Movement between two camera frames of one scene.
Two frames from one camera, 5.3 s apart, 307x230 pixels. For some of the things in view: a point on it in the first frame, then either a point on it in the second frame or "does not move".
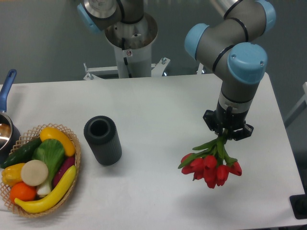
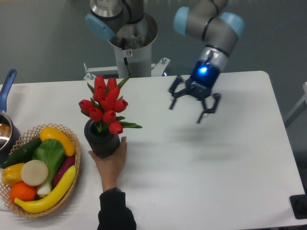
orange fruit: [21, 191] does not move
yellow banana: [45, 201] does not move
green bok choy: [52, 152] does not move
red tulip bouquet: [211, 162] to [106, 103]
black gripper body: [224, 121] to [204, 76]
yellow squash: [51, 133] does not move
